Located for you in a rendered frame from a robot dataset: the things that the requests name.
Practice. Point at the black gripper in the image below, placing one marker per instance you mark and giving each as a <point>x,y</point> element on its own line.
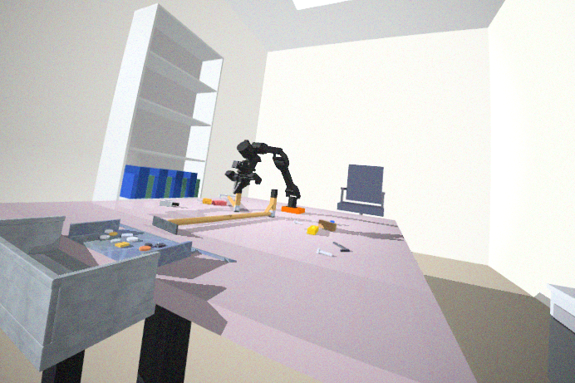
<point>242,179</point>

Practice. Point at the long scraper with wooden handle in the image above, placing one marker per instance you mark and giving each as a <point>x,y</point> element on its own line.
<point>172,225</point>

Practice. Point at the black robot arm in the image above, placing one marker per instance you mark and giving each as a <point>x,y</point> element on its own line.
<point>250,153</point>

